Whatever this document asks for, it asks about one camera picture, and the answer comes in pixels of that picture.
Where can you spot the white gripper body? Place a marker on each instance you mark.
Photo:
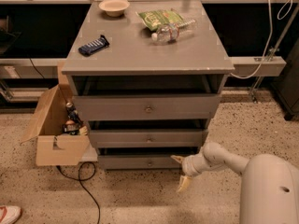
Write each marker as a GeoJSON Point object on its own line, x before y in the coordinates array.
{"type": "Point", "coordinates": [188, 167]}

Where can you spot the clear plastic water bottle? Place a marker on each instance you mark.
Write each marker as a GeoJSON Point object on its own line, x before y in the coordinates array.
{"type": "Point", "coordinates": [171, 32]}

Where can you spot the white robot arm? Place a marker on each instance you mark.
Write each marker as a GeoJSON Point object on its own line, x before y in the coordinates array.
{"type": "Point", "coordinates": [269, 184]}

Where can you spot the dark cabinet at right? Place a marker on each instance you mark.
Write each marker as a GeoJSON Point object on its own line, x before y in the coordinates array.
{"type": "Point", "coordinates": [286, 86]}

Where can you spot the dark bottle in box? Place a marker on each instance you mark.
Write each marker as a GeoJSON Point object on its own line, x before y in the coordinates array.
{"type": "Point", "coordinates": [72, 113]}

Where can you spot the grey drawer cabinet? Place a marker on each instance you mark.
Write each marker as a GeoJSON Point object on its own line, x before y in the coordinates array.
{"type": "Point", "coordinates": [133, 64]}

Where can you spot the white red shoe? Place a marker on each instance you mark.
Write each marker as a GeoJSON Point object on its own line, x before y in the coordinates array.
{"type": "Point", "coordinates": [9, 214]}

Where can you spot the grey bottom drawer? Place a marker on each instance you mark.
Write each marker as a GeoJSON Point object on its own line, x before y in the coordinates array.
{"type": "Point", "coordinates": [136, 162]}

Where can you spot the grey middle drawer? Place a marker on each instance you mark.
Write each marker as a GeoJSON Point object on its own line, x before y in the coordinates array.
{"type": "Point", "coordinates": [148, 138]}

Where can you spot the grey drawer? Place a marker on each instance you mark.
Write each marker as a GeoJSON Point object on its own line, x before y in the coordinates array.
{"type": "Point", "coordinates": [136, 162]}
{"type": "Point", "coordinates": [142, 107]}
{"type": "Point", "coordinates": [148, 138]}

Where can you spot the green chip bag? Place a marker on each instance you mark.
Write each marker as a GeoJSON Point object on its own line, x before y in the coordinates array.
{"type": "Point", "coordinates": [155, 18]}

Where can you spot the grey top drawer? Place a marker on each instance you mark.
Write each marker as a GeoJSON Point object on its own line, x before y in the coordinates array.
{"type": "Point", "coordinates": [142, 107]}

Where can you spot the metal rail frame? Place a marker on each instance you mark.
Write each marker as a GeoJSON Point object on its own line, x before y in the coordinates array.
{"type": "Point", "coordinates": [35, 34]}

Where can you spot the cardboard box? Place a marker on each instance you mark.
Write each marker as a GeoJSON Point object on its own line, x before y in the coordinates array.
{"type": "Point", "coordinates": [53, 147]}

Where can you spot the beige bowl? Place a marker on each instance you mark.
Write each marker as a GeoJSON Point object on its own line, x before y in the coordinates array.
{"type": "Point", "coordinates": [114, 8]}

